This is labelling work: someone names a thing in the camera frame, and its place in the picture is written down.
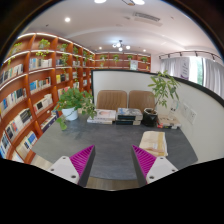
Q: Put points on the beige cover book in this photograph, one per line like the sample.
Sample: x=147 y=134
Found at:
x=169 y=120

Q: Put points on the ceiling air vent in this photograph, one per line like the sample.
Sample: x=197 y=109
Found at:
x=146 y=18

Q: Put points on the small tree in black pot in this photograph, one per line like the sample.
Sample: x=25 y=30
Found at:
x=150 y=117

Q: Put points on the white hanging banner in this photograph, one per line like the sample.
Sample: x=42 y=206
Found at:
x=185 y=68

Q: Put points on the recessed ceiling spotlights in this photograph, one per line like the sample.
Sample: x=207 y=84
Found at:
x=67 y=19

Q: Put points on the black ceiling track rail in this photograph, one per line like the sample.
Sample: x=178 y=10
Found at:
x=193 y=53

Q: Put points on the red and black book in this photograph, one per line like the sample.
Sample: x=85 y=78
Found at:
x=166 y=127

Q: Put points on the leafy plant in white pot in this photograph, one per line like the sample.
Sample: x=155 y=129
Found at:
x=70 y=114

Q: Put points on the white thick book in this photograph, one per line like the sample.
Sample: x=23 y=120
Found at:
x=99 y=121

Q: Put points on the white book with face cover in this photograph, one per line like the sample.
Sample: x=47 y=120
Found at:
x=106 y=114

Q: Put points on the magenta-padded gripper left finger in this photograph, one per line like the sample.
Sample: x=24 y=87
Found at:
x=63 y=168

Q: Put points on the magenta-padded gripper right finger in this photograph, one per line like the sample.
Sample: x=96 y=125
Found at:
x=161 y=168

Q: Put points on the white black-rimmed booth partition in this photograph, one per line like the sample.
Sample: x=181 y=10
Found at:
x=120 y=80

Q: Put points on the beige striped towel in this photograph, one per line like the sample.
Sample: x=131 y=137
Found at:
x=153 y=143

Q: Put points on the white sheer curtains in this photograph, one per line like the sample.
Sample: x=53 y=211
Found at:
x=213 y=78

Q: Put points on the white wall socket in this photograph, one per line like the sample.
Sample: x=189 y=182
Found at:
x=192 y=116
x=185 y=110

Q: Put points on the dark blue thick book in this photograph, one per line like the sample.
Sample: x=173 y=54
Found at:
x=127 y=122

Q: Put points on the tan leather chair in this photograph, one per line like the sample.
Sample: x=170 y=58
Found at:
x=111 y=100
x=141 y=100

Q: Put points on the clear acrylic sign stand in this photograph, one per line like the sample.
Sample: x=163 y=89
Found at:
x=174 y=107

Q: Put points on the orange wooden bookshelf unit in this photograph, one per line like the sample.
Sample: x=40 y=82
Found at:
x=33 y=96

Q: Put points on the multi-bulb ceiling chandelier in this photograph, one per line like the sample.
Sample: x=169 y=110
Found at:
x=120 y=45

